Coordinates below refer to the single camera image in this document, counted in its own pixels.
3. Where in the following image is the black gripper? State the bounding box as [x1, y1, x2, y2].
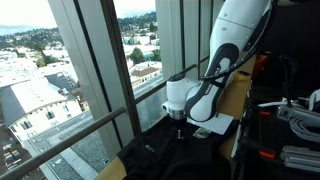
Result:
[171, 118, 186, 142]

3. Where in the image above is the black zip jacket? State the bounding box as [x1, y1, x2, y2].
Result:
[116, 114, 239, 180]

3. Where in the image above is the folded dollar bill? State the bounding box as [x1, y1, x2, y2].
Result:
[192, 127, 213, 139]

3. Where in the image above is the white flat board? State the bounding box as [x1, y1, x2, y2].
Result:
[186, 112, 235, 136]

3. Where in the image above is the yellow tape piece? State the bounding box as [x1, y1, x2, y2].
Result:
[233, 74, 248, 83]

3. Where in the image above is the black perforated breadboard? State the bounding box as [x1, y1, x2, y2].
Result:
[233, 84, 320, 180]

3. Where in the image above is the orange chair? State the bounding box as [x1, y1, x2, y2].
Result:
[253, 54, 269, 81]

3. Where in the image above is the grey metal handrail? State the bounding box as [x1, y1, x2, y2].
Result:
[0, 54, 211, 180]

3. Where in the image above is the orange handled black clamp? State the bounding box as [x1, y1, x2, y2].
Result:
[246, 104, 272, 118]
[238, 136, 277, 160]

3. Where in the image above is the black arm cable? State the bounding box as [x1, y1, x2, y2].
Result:
[200, 0, 279, 82]

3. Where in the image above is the black camera tripod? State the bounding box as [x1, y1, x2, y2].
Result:
[266, 53, 299, 108]

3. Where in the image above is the grey coiled cable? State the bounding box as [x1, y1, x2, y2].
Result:
[288, 117, 320, 144]

